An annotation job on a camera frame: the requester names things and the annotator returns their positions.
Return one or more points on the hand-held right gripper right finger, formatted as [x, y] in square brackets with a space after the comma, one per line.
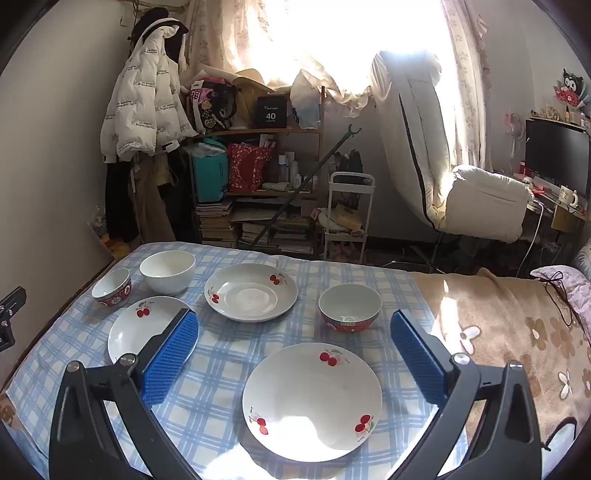
[418, 360]

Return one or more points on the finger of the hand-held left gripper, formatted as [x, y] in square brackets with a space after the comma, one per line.
[11, 302]

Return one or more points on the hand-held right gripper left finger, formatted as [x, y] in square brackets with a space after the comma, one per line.
[171, 355]

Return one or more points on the small cherry print plate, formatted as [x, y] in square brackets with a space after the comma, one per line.
[138, 332]

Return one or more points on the plain white bowl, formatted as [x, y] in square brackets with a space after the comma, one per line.
[166, 277]

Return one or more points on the small red patterned bowl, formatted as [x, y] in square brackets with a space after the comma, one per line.
[111, 281]

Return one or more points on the medium cherry print plate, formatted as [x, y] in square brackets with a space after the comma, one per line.
[249, 295]

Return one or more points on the blue plaid cloth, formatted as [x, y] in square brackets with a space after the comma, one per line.
[221, 350]

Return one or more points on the black chair base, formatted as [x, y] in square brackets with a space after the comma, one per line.
[436, 249]

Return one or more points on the yellow snack bags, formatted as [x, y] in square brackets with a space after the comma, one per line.
[108, 240]

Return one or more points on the stack of books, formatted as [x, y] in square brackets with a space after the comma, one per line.
[217, 226]

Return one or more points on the black hanging trousers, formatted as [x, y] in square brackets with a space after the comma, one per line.
[117, 198]

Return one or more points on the beige hanging trousers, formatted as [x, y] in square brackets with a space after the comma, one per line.
[150, 203]

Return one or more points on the purple floral pillow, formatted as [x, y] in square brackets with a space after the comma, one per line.
[577, 286]

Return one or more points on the teal bag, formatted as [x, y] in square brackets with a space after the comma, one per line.
[210, 175]

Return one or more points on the white utility cart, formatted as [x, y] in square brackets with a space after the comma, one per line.
[351, 175]

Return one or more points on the red patterned bag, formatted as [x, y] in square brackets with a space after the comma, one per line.
[247, 168]

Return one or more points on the wooden desk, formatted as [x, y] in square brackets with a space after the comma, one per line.
[565, 221]

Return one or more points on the dark pole with hook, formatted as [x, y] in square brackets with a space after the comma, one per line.
[318, 165]

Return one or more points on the cluster of white bottles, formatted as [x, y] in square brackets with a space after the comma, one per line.
[288, 168]

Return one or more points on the white mug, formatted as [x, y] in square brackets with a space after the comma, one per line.
[567, 196]

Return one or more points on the white office chair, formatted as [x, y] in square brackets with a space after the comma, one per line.
[415, 138]

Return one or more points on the wooden shelf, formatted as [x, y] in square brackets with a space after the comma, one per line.
[258, 132]

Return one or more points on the white puffer jacket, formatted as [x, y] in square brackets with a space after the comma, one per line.
[143, 92]

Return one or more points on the black pink patterned tote bag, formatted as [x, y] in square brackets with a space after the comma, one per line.
[212, 108]

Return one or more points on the pink desk fan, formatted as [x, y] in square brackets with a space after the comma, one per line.
[513, 127]

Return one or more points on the black monitor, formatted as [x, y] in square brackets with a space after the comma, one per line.
[558, 147]

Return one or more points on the black box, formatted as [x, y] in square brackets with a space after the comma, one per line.
[271, 110]

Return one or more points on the row of small figurines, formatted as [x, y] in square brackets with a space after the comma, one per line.
[551, 112]

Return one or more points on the white plastic bag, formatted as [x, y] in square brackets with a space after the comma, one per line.
[304, 101]

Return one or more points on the straw hat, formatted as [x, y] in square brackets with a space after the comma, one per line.
[254, 78]

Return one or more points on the floral curtain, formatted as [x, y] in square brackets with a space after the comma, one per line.
[212, 27]

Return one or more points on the cartoon wall figure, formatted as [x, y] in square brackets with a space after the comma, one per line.
[570, 87]

